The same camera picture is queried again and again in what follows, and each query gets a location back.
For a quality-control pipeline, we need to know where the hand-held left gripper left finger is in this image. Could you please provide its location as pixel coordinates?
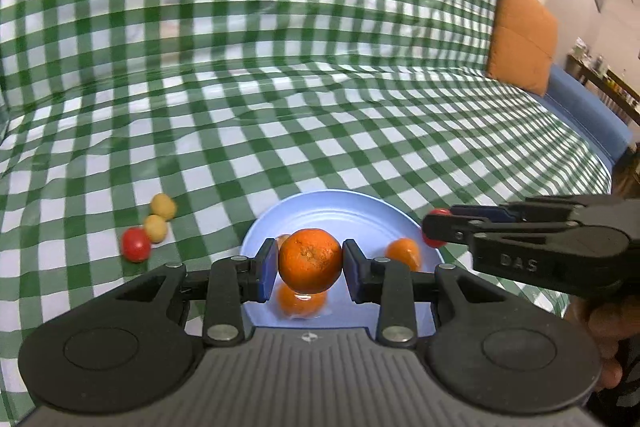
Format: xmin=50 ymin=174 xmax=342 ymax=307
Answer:
xmin=112 ymin=238 xmax=279 ymax=346

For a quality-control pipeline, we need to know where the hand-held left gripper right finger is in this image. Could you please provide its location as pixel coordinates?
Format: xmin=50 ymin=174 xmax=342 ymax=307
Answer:
xmin=342 ymin=239 xmax=506 ymax=346

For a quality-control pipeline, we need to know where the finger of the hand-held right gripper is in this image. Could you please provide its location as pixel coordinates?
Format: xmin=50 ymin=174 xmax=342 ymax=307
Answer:
xmin=422 ymin=212 xmax=489 ymax=245
xmin=449 ymin=197 xmax=587 ymax=224

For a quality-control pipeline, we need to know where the red cherry tomato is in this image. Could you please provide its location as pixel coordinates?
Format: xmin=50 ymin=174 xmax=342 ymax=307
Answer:
xmin=422 ymin=208 xmax=449 ymax=249
xmin=121 ymin=227 xmax=152 ymax=263

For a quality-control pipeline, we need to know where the plastic-wrapped orange mandarin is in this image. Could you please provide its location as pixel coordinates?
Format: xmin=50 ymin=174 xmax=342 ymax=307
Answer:
xmin=276 ymin=282 xmax=332 ymax=320

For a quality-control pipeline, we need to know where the light blue plate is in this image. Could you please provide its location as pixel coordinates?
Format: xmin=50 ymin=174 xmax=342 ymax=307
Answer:
xmin=240 ymin=190 xmax=447 ymax=339

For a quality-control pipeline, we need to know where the person's right hand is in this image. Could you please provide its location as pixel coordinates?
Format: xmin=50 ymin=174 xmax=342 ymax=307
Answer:
xmin=564 ymin=294 xmax=627 ymax=391

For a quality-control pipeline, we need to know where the small yellow fruit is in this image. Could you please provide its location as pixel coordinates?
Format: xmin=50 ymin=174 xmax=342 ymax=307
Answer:
xmin=143 ymin=215 xmax=169 ymax=244
xmin=151 ymin=193 xmax=178 ymax=221

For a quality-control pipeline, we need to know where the blue sofa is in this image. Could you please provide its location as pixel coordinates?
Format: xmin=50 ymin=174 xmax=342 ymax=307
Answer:
xmin=542 ymin=64 xmax=634 ymax=168

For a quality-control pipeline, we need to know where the wooden shelf with bottles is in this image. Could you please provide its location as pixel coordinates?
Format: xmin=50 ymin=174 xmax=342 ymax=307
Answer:
xmin=566 ymin=38 xmax=640 ymax=126

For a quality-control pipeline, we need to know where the orange cushion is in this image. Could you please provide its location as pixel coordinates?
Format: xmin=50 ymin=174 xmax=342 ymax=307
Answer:
xmin=486 ymin=0 xmax=559 ymax=96

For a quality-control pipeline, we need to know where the green checked tablecloth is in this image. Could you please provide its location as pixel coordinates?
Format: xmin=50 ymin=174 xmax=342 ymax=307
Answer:
xmin=0 ymin=0 xmax=614 ymax=414

